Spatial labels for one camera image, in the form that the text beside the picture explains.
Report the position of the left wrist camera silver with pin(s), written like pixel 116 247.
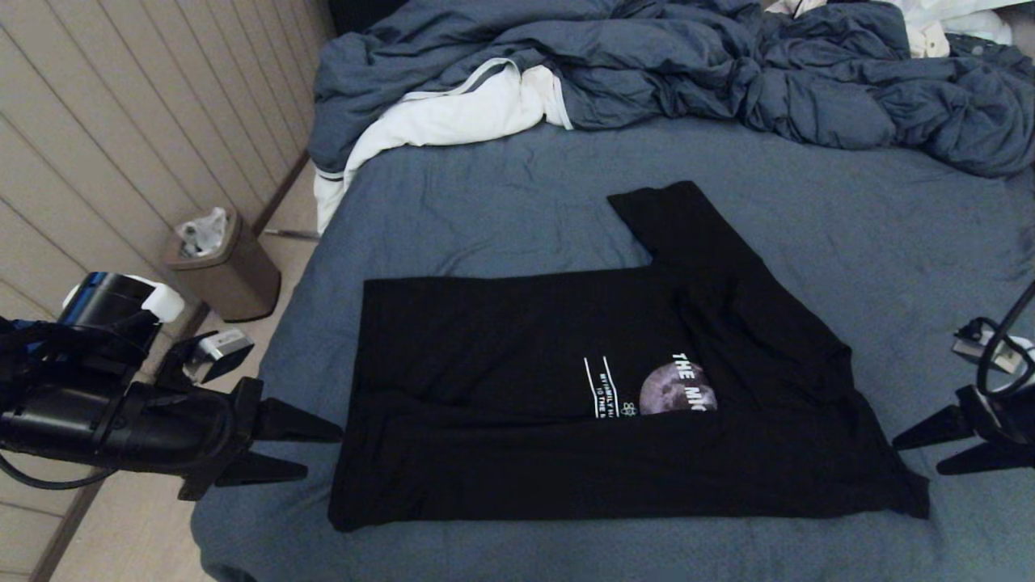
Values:
pixel 222 343

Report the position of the right motor cylinder white bracket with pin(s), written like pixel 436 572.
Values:
pixel 1025 352

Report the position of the white blanket grey stripe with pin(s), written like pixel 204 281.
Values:
pixel 453 117

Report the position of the crumpled blue duvet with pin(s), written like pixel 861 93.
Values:
pixel 647 65

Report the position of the black headboard panel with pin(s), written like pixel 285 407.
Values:
pixel 356 14

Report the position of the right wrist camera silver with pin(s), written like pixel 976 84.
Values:
pixel 974 346

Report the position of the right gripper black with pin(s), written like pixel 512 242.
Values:
pixel 1011 428

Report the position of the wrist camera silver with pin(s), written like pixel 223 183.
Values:
pixel 974 346
pixel 222 343

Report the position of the brown trash bin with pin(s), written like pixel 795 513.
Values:
pixel 238 279

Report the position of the blue bed sheet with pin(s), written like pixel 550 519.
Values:
pixel 525 226

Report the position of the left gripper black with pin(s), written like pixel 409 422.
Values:
pixel 121 428

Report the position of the clear plastic bin liner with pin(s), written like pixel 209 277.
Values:
pixel 202 233

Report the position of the black moon print T-shirt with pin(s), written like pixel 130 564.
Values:
pixel 525 453

